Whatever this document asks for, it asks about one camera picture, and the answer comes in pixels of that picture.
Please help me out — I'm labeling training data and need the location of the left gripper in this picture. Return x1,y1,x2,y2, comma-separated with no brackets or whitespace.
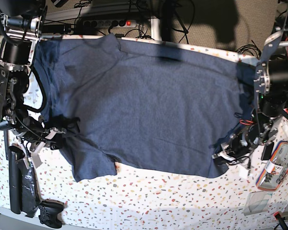
209,122,278,180

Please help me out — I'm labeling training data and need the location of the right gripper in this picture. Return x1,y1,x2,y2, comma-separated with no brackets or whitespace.
13,115,80,168

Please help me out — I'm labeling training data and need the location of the blue grey T-shirt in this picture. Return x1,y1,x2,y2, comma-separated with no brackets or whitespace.
34,34,254,182

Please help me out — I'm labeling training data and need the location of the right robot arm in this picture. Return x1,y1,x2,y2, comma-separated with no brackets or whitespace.
0,0,78,168

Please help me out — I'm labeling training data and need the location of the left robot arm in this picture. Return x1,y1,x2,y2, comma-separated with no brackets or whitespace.
208,1,288,178

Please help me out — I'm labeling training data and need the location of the small black box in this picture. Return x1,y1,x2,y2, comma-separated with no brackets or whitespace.
261,142,274,161

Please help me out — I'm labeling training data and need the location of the clear plastic container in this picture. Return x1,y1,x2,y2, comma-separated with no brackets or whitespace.
243,191,273,216

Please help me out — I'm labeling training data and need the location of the black plastic bag roll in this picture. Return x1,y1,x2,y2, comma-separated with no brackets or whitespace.
9,146,40,218

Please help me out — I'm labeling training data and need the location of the black game controller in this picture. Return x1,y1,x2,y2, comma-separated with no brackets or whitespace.
38,201,64,229

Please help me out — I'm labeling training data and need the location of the red black tool corner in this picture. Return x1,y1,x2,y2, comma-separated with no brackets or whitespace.
274,212,288,230

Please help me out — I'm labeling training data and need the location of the black power adapter brick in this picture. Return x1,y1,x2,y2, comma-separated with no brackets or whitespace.
42,24,72,34

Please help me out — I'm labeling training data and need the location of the white power strip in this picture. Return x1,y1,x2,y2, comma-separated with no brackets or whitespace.
82,20,137,29

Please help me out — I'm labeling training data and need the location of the white table leg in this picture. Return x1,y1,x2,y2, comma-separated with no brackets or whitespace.
150,18,162,41

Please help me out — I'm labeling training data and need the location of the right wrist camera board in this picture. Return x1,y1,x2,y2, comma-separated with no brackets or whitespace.
23,157,35,169

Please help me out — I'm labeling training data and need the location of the black cable bundle floor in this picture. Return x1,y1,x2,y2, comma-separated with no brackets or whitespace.
236,40,262,59

